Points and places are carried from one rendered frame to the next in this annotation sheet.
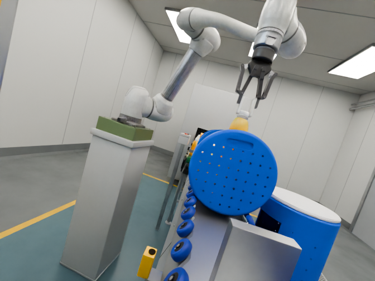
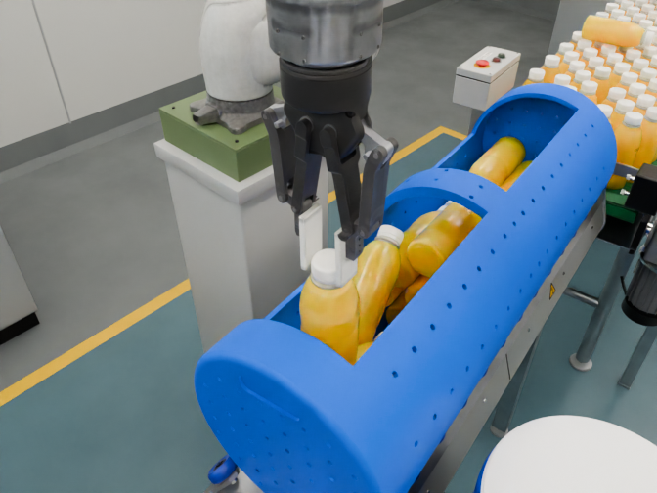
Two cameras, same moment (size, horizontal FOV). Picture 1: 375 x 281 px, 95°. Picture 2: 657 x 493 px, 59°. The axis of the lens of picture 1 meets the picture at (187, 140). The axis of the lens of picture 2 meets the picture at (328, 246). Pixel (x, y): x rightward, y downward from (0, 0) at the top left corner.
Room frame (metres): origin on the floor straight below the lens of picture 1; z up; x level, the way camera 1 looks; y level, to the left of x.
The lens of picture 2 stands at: (0.26, -0.41, 1.70)
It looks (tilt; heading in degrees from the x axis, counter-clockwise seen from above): 39 degrees down; 32
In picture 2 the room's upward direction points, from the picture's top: straight up
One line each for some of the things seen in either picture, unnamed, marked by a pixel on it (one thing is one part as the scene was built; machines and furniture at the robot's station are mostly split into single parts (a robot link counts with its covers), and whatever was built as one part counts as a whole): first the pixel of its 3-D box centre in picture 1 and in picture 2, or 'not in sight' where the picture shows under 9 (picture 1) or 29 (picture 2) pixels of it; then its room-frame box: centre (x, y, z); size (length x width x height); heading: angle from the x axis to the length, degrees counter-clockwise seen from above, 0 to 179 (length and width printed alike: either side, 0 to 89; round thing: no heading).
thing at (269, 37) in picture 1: (267, 43); (325, 16); (0.65, -0.17, 1.56); 0.09 x 0.09 x 0.06
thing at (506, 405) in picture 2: not in sight; (518, 370); (1.51, -0.31, 0.31); 0.06 x 0.06 x 0.63; 86
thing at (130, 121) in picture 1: (128, 120); (234, 101); (1.21, 0.44, 1.11); 0.22 x 0.18 x 0.06; 168
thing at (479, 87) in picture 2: (184, 138); (486, 76); (1.81, 0.03, 1.05); 0.20 x 0.10 x 0.10; 176
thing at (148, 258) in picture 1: (160, 266); not in sight; (0.31, -0.02, 0.92); 0.08 x 0.03 x 0.05; 86
